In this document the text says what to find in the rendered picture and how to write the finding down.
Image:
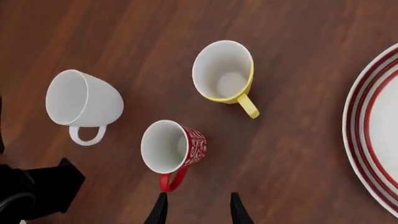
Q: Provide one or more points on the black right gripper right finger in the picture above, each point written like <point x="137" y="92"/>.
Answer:
<point x="238" y="213"/>

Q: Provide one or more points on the white plate with red rings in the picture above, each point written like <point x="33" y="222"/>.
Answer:
<point x="381" y="130"/>

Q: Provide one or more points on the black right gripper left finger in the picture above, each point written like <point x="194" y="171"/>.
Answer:
<point x="159" y="213"/>

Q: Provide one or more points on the yellow mug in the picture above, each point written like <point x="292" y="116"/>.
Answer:
<point x="222" y="70"/>

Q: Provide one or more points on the red patterned mug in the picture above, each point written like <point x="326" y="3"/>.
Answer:
<point x="164" y="147"/>

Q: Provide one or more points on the white mug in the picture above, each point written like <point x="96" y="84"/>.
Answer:
<point x="77" y="98"/>

